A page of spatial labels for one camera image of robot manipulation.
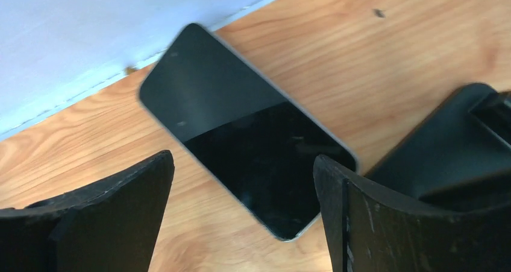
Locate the black phone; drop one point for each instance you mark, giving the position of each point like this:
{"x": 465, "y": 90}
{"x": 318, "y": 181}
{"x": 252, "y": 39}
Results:
{"x": 252, "y": 137}

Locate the black desk phone stand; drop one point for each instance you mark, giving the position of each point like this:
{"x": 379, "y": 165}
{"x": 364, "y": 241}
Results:
{"x": 458, "y": 157}

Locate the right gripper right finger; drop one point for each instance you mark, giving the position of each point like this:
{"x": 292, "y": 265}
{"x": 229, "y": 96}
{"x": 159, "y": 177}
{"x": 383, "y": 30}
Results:
{"x": 370, "y": 227}

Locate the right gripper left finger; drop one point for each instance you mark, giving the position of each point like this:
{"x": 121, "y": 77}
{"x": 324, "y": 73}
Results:
{"x": 109, "y": 225}

